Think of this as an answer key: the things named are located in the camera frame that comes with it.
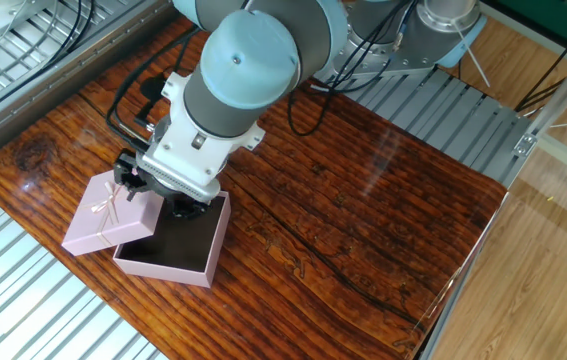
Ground black cable bundle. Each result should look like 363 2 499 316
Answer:
286 0 417 138

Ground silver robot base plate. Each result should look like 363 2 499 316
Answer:
312 47 439 85

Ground white cable tie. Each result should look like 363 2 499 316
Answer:
454 22 491 88

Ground black cable pair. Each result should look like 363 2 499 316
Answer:
0 0 97 129

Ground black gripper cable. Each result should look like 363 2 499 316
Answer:
105 28 200 152

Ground blue cable with silver plug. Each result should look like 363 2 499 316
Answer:
390 0 417 53

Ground wood grain table mat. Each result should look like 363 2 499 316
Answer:
0 14 508 360

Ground grey aluminium frame rail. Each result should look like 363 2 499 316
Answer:
0 0 179 176

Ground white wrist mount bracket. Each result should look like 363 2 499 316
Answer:
135 72 267 204

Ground pink gift box base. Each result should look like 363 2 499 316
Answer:
112 190 232 289

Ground pink ribboned box lid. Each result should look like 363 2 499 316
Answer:
61 169 165 257

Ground black floor cables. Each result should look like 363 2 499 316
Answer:
514 17 567 114

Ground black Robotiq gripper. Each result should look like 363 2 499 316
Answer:
112 151 212 220

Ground aluminium frame post with bracket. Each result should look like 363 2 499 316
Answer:
512 29 567 187

